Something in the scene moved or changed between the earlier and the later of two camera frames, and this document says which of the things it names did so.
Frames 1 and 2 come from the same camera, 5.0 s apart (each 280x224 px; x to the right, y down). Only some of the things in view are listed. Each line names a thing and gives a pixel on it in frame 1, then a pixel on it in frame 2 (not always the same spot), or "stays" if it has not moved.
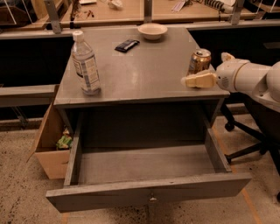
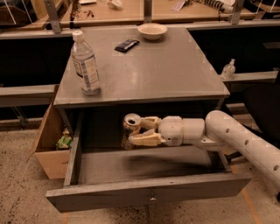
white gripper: (231, 74) -> (171, 130)
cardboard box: (55, 162) stays
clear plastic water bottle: (85, 65) stays
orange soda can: (200, 61) -> (130, 124)
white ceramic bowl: (152, 31) stays
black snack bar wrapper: (127, 45) stays
